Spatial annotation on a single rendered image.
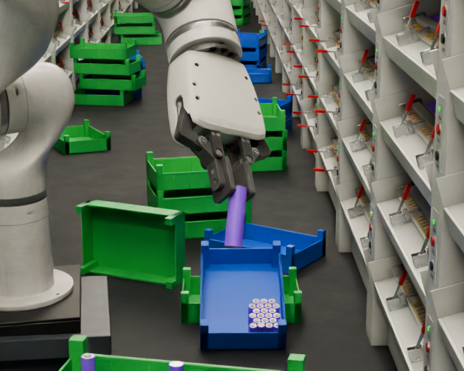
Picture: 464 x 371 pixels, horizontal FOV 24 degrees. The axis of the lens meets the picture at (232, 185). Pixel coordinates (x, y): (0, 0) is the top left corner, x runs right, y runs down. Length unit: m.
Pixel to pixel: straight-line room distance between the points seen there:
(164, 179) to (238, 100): 2.12
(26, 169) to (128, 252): 1.16
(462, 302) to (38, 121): 0.79
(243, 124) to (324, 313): 1.64
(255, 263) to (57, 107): 0.99
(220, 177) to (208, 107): 0.08
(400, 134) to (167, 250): 0.97
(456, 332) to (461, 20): 0.49
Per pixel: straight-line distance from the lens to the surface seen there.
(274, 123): 4.14
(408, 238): 2.20
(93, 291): 2.12
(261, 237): 3.30
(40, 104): 1.90
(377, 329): 2.57
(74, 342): 1.38
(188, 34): 1.19
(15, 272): 1.97
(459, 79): 1.71
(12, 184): 1.92
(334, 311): 2.78
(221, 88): 1.16
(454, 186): 1.74
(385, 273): 2.52
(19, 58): 1.78
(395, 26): 2.39
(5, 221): 1.94
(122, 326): 2.69
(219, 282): 2.70
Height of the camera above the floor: 1.01
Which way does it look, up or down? 15 degrees down
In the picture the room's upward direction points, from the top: straight up
